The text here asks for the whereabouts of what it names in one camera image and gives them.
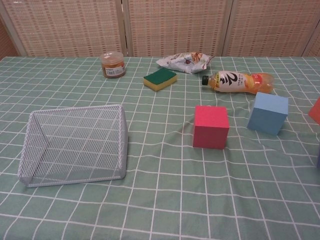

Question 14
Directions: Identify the light blue foam cube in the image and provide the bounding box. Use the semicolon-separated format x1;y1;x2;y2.
246;91;289;136

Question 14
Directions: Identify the orange-red foam cube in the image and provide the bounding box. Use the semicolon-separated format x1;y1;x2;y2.
307;96;320;126

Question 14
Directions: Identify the green and yellow sponge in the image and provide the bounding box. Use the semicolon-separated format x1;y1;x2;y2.
143;68;178;93

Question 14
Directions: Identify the red foam cube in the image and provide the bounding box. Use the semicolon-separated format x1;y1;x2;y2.
192;105;230;150

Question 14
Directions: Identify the white printed snack bag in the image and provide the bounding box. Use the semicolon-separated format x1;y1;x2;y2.
155;51;216;75

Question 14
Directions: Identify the clear jar with brown contents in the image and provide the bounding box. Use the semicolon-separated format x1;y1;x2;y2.
99;51;126;80

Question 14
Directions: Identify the green checked tablecloth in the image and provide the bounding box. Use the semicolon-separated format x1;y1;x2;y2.
0;56;320;240

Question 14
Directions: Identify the orange tea drink bottle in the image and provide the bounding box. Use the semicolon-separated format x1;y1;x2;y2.
201;69;275;96

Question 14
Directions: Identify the bamboo folding screen panel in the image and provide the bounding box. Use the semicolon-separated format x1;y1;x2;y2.
301;19;320;58
0;0;128;58
122;0;235;58
226;0;320;58
0;17;21;61

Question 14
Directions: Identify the white wire mesh tray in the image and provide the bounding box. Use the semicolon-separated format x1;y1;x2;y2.
19;104;130;188

